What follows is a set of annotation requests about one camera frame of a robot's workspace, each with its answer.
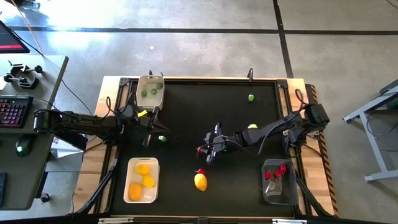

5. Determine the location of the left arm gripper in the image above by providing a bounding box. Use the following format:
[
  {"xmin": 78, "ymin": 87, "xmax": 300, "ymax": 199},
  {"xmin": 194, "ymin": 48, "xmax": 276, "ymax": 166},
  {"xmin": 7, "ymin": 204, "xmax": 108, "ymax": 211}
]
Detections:
[{"xmin": 136, "ymin": 108, "xmax": 170, "ymax": 148}]

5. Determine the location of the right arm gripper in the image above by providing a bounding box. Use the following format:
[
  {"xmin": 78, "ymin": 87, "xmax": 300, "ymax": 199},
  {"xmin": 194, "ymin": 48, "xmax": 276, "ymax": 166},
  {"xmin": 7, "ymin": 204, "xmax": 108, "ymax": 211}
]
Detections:
[{"xmin": 198, "ymin": 131, "xmax": 233, "ymax": 166}]

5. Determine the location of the small white plastic basket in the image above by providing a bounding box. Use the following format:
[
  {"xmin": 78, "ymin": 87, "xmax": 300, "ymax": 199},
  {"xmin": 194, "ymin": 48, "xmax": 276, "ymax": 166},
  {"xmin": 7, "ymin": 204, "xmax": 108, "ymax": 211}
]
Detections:
[{"xmin": 136, "ymin": 74, "xmax": 165, "ymax": 111}]

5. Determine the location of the large orange citrus fruit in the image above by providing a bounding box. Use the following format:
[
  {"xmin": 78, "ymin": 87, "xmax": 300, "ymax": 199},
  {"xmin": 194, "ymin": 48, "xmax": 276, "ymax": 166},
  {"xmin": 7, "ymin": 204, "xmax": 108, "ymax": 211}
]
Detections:
[{"xmin": 193, "ymin": 173, "xmax": 208, "ymax": 192}]

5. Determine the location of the black table mat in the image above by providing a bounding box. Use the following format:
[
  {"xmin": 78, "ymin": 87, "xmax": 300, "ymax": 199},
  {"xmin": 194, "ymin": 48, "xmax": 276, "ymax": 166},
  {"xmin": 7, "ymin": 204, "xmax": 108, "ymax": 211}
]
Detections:
[{"xmin": 110, "ymin": 79, "xmax": 296, "ymax": 218}]

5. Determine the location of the large white plastic basket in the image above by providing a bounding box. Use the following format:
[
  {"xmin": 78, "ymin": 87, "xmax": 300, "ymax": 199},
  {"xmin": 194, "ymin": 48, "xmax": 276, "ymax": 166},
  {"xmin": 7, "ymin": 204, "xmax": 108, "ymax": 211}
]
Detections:
[{"xmin": 123, "ymin": 157, "xmax": 160, "ymax": 204}]

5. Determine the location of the wooden table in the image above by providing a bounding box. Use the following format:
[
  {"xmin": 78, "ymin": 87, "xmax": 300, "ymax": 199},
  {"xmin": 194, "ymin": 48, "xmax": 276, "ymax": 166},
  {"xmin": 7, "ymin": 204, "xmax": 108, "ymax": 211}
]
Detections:
[{"xmin": 72, "ymin": 75, "xmax": 339, "ymax": 218}]

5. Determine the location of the clear plastic bin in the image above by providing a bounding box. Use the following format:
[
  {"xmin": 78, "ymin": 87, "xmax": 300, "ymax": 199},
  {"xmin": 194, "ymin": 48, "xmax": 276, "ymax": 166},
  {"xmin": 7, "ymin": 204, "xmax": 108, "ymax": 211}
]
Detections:
[{"xmin": 261, "ymin": 158, "xmax": 300, "ymax": 206}]

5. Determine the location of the white paper sheet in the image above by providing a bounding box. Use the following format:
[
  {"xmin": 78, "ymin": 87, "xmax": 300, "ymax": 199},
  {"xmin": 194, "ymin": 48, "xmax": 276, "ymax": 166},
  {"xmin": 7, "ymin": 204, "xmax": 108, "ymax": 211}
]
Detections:
[{"xmin": 49, "ymin": 136, "xmax": 85, "ymax": 160}]

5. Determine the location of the yellow black hazard tape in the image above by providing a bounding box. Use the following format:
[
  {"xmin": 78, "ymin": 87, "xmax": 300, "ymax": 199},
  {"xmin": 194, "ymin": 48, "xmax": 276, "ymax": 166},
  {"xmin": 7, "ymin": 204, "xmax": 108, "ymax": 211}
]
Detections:
[{"xmin": 310, "ymin": 83, "xmax": 339, "ymax": 215}]

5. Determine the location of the grey desk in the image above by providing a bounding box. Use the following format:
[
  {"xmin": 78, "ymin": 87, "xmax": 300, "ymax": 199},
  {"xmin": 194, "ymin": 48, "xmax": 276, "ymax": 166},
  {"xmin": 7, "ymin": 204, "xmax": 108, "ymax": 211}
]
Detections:
[{"xmin": 0, "ymin": 55, "xmax": 70, "ymax": 212}]

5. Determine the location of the black computer mouse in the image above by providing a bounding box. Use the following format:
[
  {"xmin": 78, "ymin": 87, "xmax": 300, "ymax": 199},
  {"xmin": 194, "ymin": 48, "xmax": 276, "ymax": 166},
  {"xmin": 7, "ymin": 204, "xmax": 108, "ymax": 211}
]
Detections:
[{"xmin": 15, "ymin": 136, "xmax": 34, "ymax": 157}]

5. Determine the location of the black bench clamp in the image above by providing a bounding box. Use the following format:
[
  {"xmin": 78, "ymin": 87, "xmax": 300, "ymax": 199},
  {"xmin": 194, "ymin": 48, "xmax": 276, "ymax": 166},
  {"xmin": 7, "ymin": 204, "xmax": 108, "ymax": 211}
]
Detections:
[
  {"xmin": 3, "ymin": 73, "xmax": 40, "ymax": 90},
  {"xmin": 8, "ymin": 60, "xmax": 44, "ymax": 75}
]

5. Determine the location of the backlit black keyboard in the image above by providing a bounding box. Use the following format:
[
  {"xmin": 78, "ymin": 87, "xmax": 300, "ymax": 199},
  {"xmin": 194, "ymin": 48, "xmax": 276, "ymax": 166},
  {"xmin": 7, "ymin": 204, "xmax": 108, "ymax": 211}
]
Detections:
[{"xmin": 0, "ymin": 95, "xmax": 34, "ymax": 129}]

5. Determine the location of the grey metal stand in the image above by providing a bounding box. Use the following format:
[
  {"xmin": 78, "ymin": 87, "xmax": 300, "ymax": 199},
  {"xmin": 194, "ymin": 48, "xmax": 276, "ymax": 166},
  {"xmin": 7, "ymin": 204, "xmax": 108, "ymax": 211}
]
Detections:
[{"xmin": 343, "ymin": 79, "xmax": 398, "ymax": 183}]

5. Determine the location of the black computer monitor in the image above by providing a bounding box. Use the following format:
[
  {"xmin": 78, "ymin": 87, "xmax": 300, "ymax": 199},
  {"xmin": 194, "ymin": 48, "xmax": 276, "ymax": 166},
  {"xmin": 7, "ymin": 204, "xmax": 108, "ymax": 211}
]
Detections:
[{"xmin": 0, "ymin": 20, "xmax": 31, "ymax": 54}]

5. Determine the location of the clear plastic bottle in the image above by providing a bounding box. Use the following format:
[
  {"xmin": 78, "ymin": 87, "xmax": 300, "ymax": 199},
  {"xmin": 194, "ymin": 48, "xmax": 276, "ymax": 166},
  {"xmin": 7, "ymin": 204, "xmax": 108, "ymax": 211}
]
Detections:
[{"xmin": 21, "ymin": 1, "xmax": 41, "ymax": 11}]

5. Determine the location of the black aluminium rig frame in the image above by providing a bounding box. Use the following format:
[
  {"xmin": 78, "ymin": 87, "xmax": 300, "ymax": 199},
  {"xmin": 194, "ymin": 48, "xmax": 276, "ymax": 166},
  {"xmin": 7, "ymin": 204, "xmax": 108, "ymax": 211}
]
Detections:
[{"xmin": 67, "ymin": 76, "xmax": 335, "ymax": 224}]

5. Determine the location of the black floor cable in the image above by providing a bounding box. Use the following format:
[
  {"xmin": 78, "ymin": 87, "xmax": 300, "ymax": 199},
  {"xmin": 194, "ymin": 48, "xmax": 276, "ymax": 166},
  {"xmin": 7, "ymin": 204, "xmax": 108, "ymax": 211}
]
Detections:
[{"xmin": 60, "ymin": 78, "xmax": 95, "ymax": 116}]

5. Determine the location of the silver metal bracket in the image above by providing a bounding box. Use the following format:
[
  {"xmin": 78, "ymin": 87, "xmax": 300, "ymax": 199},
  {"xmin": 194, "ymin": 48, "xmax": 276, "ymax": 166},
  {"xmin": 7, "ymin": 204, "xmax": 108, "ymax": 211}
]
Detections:
[
  {"xmin": 98, "ymin": 217, "xmax": 134, "ymax": 224},
  {"xmin": 272, "ymin": 218, "xmax": 308, "ymax": 224}
]

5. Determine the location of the yellow cord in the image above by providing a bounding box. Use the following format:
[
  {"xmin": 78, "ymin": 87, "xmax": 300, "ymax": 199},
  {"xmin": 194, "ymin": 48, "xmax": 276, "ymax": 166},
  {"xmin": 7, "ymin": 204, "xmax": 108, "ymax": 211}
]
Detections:
[{"xmin": 12, "ymin": 0, "xmax": 44, "ymax": 56}]

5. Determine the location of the black stand cable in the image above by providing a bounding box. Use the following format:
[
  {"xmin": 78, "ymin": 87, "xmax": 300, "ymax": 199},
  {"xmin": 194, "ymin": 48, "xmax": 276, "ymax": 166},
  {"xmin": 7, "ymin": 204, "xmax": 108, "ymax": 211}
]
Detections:
[{"xmin": 366, "ymin": 104, "xmax": 398, "ymax": 138}]

